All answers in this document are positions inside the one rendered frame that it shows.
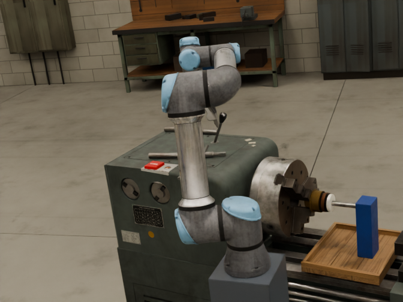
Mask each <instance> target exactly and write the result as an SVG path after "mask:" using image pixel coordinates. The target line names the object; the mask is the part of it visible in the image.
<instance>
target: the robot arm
mask: <svg viewBox="0 0 403 302"><path fill-rule="evenodd" d="M179 45H180V46H179V48H180V51H181V52H180V55H179V63H180V66H181V67H182V71H183V72H182V73H175V74H168V75H166V76H165V77H164V78H163V83H162V89H161V105H162V111H163V112H164V113H167V114H168V119H170V120H171V121H172V122H173V123H174V128H175V138H176V148H177V154H178V164H179V174H180V180H181V189H182V199H181V200H180V202H179V203H178V206H179V208H177V209H176V210H175V219H176V226H177V229H178V233H179V237H180V239H181V241H182V242H183V243H185V244H200V243H212V242H219V241H227V250H226V253H225V258H224V270H225V272H226V273H227V274H229V275H230V276H233V277H237V278H252V277H257V276H260V275H262V274H264V273H265V272H267V271H268V270H269V269H270V266H271V263H270V256H269V254H268V252H267V250H266V248H265V246H264V244H263V233H262V227H261V213H260V207H259V204H258V203H257V202H256V201H255V200H253V199H251V198H248V197H243V196H233V197H229V198H225V199H224V200H223V201H222V204H220V205H215V199H214V198H212V197H211V196H210V195H209V185H208V179H207V169H206V158H205V152H204V142H203V131H202V118H203V116H204V115H205V111H206V113H207V115H206V118H207V120H209V121H211V120H213V121H214V124H215V125H216V127H219V123H218V116H217V113H216V108H215V107H217V106H219V105H222V104H225V103H226V102H228V101H229V100H231V99H232V98H233V97H234V96H235V95H236V94H237V92H238V91H239V89H240V86H241V76H240V72H239V71H238V70H237V68H236V64H238V63H240V48H239V44H238V43H227V44H219V45H212V46H201V47H200V43H199V39H198V38H197V37H185V38H182V39H180V40H179ZM213 66H214V69H211V70H203V69H202V68H203V67H213Z"/></svg>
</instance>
